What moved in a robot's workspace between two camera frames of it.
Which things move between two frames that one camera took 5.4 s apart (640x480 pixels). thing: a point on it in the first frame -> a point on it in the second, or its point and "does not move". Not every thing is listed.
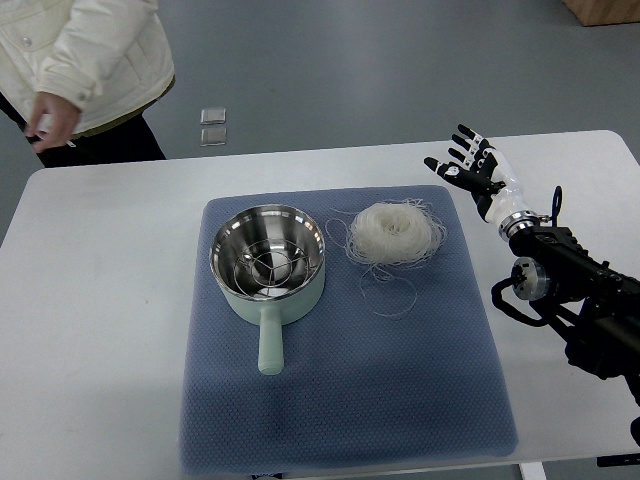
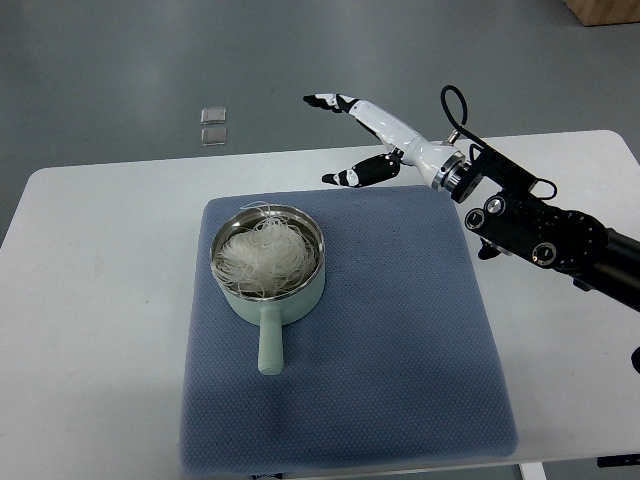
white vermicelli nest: (392, 233) -> (264, 257)
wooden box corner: (604, 12) does not move
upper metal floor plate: (215, 115) does not move
